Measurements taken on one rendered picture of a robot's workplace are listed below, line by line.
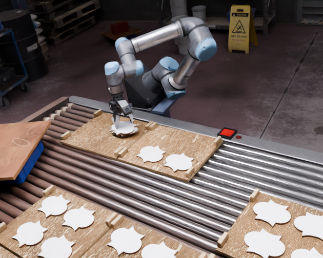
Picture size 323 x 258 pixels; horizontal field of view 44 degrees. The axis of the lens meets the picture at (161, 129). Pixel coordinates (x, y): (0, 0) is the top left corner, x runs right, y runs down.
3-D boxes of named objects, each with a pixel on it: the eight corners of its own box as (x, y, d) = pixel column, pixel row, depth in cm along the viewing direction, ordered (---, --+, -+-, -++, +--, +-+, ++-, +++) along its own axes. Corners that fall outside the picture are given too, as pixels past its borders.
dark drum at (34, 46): (27, 65, 617) (8, 8, 571) (56, 68, 589) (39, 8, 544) (-1, 82, 574) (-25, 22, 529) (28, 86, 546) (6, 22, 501)
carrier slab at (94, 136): (102, 113, 245) (101, 111, 244) (156, 126, 223) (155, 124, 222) (60, 143, 222) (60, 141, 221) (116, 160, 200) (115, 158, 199)
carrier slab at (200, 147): (157, 126, 223) (156, 124, 222) (223, 142, 201) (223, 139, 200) (117, 161, 199) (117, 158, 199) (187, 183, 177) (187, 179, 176)
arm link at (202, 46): (174, 81, 251) (212, 23, 206) (182, 101, 246) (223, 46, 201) (157, 83, 246) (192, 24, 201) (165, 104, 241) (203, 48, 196)
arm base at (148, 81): (150, 70, 263) (159, 61, 256) (165, 87, 262) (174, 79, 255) (137, 78, 252) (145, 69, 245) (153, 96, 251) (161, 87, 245)
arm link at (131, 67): (138, 50, 205) (117, 56, 202) (145, 68, 201) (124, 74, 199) (137, 59, 212) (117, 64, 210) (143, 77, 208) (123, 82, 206)
